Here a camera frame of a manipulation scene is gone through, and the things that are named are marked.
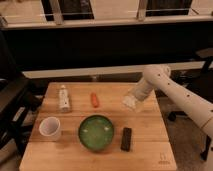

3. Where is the black rectangular block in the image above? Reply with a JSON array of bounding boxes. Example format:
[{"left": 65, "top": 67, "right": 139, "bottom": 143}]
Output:
[{"left": 121, "top": 127, "right": 132, "bottom": 152}]

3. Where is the orange carrot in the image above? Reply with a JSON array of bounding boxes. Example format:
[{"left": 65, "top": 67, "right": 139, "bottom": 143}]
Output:
[{"left": 91, "top": 93, "right": 99, "bottom": 108}]

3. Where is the clear plastic bottle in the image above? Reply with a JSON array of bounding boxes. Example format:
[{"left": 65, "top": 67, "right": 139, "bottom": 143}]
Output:
[{"left": 59, "top": 85, "right": 70, "bottom": 112}]

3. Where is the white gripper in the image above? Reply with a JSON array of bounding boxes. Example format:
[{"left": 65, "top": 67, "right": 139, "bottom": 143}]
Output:
[{"left": 127, "top": 78, "right": 154, "bottom": 113}]

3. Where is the white plastic cup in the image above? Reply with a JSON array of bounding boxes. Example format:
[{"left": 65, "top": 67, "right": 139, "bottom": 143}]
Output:
[{"left": 39, "top": 117, "right": 61, "bottom": 141}]

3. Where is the white sponge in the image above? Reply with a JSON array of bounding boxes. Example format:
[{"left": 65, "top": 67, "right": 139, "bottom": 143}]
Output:
[{"left": 122, "top": 95, "right": 137, "bottom": 109}]

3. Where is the green ceramic bowl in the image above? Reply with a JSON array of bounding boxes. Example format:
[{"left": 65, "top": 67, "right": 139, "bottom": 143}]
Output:
[{"left": 78, "top": 115, "right": 114, "bottom": 152}]

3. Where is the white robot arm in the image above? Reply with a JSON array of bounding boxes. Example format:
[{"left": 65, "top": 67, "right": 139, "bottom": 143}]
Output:
[{"left": 123, "top": 65, "right": 213, "bottom": 138}]

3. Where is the black chair left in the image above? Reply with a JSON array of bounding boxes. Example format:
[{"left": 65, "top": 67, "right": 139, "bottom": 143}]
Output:
[{"left": 0, "top": 31, "right": 42, "bottom": 155}]

